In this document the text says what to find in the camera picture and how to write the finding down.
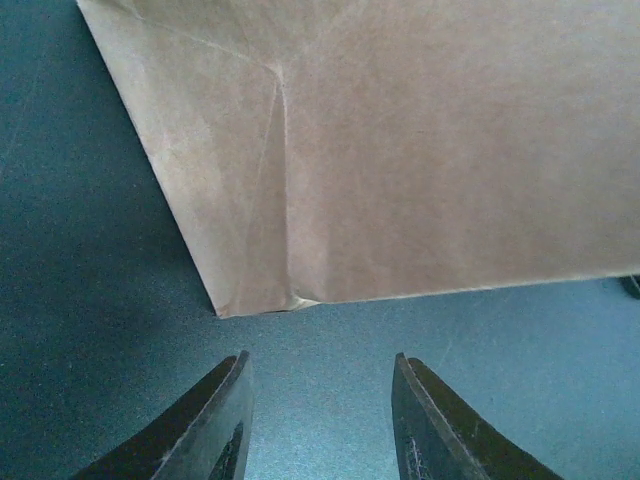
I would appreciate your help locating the brown paper bag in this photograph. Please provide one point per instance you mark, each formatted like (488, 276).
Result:
(337, 151)

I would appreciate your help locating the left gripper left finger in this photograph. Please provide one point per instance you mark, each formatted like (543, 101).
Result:
(205, 434)

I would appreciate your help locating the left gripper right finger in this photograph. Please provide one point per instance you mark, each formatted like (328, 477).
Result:
(440, 436)

